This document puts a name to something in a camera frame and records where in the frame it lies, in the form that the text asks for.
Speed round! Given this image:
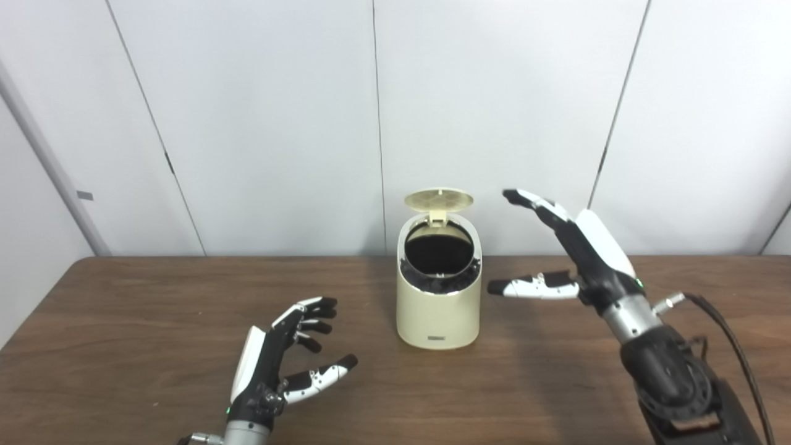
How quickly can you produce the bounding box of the cream-colored bin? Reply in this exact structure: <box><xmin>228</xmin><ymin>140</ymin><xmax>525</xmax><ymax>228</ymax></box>
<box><xmin>396</xmin><ymin>188</ymin><xmax>483</xmax><ymax>350</ymax></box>

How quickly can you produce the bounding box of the grey wall trim strip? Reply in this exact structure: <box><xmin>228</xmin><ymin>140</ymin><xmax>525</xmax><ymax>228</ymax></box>
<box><xmin>0</xmin><ymin>59</ymin><xmax>112</xmax><ymax>257</ymax></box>

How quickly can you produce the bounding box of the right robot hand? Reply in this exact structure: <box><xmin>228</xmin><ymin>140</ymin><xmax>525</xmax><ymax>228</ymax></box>
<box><xmin>487</xmin><ymin>189</ymin><xmax>645</xmax><ymax>310</ymax></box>

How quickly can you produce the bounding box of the round cream bin lid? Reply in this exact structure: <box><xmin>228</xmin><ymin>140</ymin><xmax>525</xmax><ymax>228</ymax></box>
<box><xmin>404</xmin><ymin>188</ymin><xmax>475</xmax><ymax>228</ymax></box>

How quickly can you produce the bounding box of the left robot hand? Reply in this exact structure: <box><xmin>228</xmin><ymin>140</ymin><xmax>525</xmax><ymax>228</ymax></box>
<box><xmin>226</xmin><ymin>297</ymin><xmax>359</xmax><ymax>430</ymax></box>

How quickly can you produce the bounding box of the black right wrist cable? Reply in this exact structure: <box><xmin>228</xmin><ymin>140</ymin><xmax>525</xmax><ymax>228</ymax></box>
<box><xmin>654</xmin><ymin>292</ymin><xmax>776</xmax><ymax>445</ymax></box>

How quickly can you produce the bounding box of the black bin liner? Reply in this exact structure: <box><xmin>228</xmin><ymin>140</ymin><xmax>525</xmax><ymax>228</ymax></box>
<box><xmin>400</xmin><ymin>221</ymin><xmax>481</xmax><ymax>294</ymax></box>

